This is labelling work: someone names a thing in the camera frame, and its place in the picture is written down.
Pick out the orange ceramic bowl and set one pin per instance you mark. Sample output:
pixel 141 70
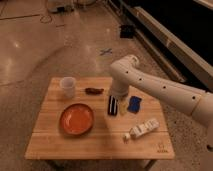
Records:
pixel 76 119

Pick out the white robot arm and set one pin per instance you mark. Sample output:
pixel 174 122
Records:
pixel 191 101

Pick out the black striped rectangular block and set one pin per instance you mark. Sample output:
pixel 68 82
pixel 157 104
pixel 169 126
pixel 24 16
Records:
pixel 112 106

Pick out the dark brown food piece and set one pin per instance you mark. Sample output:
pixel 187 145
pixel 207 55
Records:
pixel 93 91

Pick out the yellow small object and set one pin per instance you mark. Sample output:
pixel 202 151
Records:
pixel 123 105

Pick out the blue sponge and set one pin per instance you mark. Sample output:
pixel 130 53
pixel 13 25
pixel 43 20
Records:
pixel 134 104

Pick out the translucent plastic cup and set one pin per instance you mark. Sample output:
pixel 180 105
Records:
pixel 67 84

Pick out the wooden table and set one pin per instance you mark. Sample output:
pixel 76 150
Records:
pixel 105 139

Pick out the black box on floor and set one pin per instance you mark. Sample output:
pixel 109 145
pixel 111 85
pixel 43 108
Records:
pixel 127 31

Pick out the white plastic bottle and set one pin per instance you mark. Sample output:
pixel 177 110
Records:
pixel 141 129

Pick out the long metal rail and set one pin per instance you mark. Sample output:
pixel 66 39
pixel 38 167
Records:
pixel 181 30

